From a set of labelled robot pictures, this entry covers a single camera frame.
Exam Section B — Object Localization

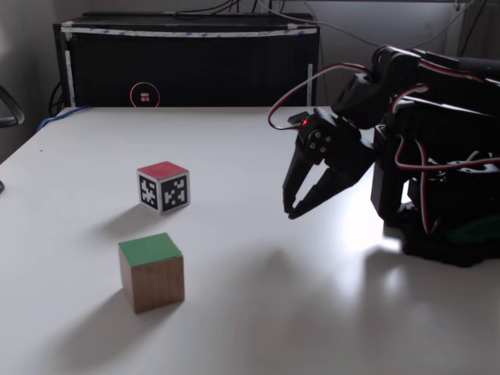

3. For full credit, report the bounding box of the green-topped wooden cube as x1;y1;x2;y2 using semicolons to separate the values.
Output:
118;232;185;315

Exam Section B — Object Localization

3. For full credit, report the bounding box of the red-topped cube with markers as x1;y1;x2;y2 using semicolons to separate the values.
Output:
136;160;191;216

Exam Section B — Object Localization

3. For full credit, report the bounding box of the black computer case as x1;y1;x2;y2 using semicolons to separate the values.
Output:
52;13;322;109

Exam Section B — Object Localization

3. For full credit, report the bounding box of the black chair armrest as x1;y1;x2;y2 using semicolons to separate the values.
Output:
0;84;26;128

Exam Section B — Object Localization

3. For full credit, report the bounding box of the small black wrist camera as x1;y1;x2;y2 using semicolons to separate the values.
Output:
287;111;316;132

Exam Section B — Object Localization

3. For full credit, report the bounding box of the red white black servo cable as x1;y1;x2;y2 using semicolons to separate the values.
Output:
267;62;377;132

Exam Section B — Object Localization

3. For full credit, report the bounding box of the blue cable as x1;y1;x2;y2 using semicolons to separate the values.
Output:
37;104;93;130

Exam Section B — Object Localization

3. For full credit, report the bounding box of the black cable bundle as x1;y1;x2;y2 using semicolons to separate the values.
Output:
48;80;66;115

